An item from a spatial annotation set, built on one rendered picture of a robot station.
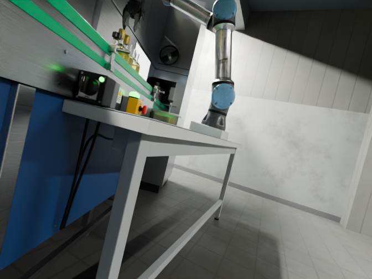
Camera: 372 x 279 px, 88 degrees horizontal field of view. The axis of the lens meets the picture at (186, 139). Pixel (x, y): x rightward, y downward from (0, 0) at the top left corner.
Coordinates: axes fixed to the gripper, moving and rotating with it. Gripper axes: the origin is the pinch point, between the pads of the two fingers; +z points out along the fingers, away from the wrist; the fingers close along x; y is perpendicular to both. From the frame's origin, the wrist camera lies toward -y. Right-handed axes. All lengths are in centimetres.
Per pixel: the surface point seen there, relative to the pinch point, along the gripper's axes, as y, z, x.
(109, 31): 3.4, 2.5, 12.1
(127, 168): -56, 58, -36
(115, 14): 5.7, -8.2, 12.2
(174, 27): 107, -60, 6
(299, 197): 209, 103, -221
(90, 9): -11.2, 0.6, 15.0
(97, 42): -44, 27, -14
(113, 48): -38.1, 25.4, -15.7
